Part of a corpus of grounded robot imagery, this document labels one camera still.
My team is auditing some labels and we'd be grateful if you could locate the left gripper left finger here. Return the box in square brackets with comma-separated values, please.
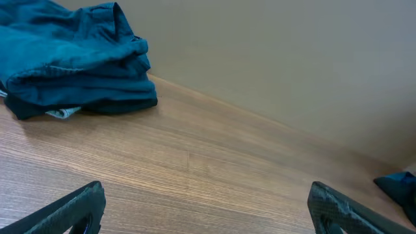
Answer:
[1, 181, 106, 234]

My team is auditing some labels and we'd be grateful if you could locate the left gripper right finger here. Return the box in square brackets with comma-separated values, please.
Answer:
[307, 181, 415, 234]

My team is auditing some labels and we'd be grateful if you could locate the bright blue shirt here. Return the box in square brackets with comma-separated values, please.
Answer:
[373, 172, 415, 226]

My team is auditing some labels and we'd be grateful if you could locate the white patterned folded cloth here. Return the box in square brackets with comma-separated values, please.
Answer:
[1, 90, 81, 120]

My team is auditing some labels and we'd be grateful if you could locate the folded dark blue garment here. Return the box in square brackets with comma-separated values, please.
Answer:
[1, 0, 158, 114]

